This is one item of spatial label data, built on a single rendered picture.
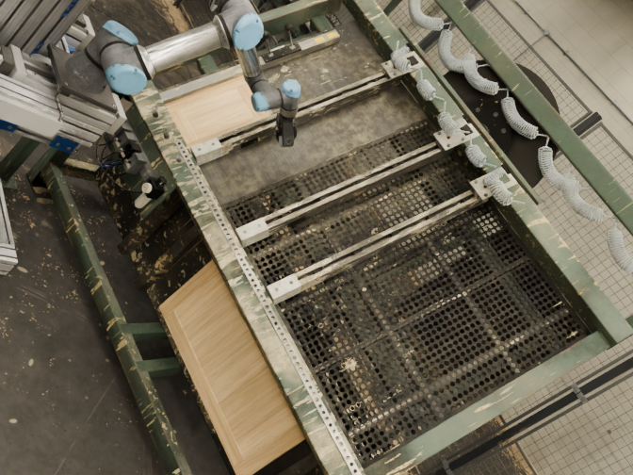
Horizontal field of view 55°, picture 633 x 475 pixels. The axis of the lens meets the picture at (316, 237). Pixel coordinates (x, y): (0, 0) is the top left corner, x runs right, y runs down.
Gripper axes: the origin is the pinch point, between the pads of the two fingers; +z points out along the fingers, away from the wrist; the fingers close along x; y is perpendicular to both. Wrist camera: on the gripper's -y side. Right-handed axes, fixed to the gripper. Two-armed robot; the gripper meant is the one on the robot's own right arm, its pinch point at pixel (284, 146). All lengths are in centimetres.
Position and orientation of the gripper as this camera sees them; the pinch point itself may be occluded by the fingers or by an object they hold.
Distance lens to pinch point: 270.1
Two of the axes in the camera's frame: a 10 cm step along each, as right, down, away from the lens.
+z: -1.4, 5.0, 8.5
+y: -1.6, -8.6, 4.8
